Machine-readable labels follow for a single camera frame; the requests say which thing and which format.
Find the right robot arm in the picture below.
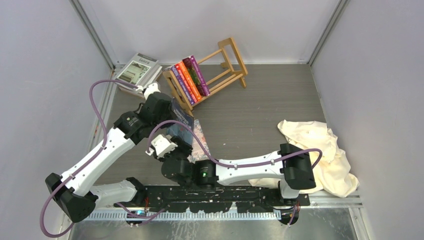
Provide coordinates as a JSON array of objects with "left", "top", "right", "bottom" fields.
[{"left": 150, "top": 134, "right": 317, "bottom": 206}]

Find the floral Louisa May Alcott book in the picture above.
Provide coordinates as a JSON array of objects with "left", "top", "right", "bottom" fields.
[{"left": 187, "top": 119, "right": 210, "bottom": 163}]

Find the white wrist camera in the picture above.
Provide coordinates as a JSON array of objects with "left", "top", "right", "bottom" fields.
[
  {"left": 135, "top": 82, "right": 161, "bottom": 100},
  {"left": 145, "top": 134, "right": 178, "bottom": 159}
]

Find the cream cloth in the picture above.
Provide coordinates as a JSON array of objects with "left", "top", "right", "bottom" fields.
[{"left": 248, "top": 119, "right": 360, "bottom": 199}]

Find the magenta paperback book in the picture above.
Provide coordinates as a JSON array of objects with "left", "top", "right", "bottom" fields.
[{"left": 182, "top": 55, "right": 210, "bottom": 97}]

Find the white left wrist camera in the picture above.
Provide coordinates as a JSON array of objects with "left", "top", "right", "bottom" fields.
[{"left": 135, "top": 82, "right": 161, "bottom": 100}]

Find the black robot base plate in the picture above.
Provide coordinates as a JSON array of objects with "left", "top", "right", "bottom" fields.
[{"left": 120, "top": 185, "right": 310, "bottom": 213}]

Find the red Treehouse book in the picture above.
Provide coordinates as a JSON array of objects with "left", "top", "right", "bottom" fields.
[{"left": 173, "top": 63, "right": 197, "bottom": 106}]

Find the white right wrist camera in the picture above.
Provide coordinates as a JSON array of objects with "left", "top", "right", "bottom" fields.
[{"left": 145, "top": 134, "right": 178, "bottom": 159}]

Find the purple 52-Storey Treehouse book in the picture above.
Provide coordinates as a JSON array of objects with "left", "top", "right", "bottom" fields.
[{"left": 165, "top": 65, "right": 190, "bottom": 105}]

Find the orange 78-Storey Treehouse book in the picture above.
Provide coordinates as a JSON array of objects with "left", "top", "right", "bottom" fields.
[{"left": 177, "top": 61, "right": 202, "bottom": 103}]

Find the stack of grey magazines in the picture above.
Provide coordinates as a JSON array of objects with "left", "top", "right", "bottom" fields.
[{"left": 113, "top": 53, "right": 163, "bottom": 89}]

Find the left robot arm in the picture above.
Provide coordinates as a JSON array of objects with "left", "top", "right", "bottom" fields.
[{"left": 45, "top": 92, "right": 175, "bottom": 223}]

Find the wooden book rack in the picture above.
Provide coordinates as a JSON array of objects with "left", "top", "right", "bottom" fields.
[{"left": 162, "top": 37, "right": 248, "bottom": 116}]

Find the blue Nineteen Eighty-Four book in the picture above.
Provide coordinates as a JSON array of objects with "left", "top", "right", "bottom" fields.
[{"left": 166, "top": 97, "right": 195, "bottom": 145}]

